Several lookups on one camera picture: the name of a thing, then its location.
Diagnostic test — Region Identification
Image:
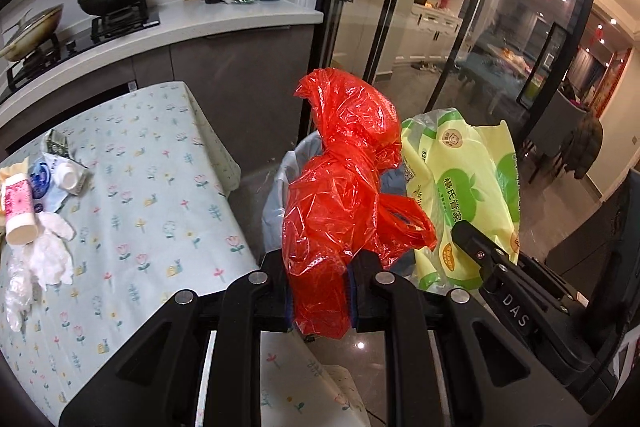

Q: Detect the red plastic bag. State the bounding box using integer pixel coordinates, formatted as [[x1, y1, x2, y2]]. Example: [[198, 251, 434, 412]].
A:
[[282, 68, 437, 339]]

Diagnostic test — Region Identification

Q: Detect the yellow green tissue package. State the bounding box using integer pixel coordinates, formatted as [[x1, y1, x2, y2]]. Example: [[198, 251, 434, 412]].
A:
[[400, 108, 520, 294]]

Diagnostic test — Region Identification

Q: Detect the white disposable plastic glove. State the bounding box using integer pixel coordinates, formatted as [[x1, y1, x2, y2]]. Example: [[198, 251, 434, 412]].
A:
[[4, 211, 75, 333]]

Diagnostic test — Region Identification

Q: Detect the blue white milk carton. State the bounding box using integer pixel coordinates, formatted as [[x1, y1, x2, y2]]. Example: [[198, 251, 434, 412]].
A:
[[29, 129, 89, 212]]

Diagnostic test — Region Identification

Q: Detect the trash bin with clear liner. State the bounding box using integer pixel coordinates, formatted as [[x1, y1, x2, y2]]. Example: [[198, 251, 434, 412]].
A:
[[260, 130, 417, 278]]

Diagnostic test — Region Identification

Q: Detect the floral white tablecloth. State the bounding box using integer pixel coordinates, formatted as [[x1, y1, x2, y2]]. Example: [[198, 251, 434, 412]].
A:
[[0, 80, 371, 427]]

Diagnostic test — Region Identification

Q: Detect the grey dining chair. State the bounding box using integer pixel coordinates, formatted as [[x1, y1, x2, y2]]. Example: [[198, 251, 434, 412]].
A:
[[522, 90, 587, 184]]

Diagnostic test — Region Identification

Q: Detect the pink floral paper cup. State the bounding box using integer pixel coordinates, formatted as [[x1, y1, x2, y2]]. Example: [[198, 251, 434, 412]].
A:
[[6, 176, 38, 247]]

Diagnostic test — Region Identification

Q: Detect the white sideboard cabinet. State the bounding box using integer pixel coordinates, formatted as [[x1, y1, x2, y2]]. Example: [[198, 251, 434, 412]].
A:
[[394, 4, 462, 64]]

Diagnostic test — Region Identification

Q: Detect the black gas stove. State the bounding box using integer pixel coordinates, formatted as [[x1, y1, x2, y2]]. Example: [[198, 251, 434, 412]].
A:
[[1, 1, 160, 101]]

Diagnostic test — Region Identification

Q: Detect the beige wok with lid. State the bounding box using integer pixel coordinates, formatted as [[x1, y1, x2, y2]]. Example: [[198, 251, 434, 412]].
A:
[[1, 4, 64, 62]]

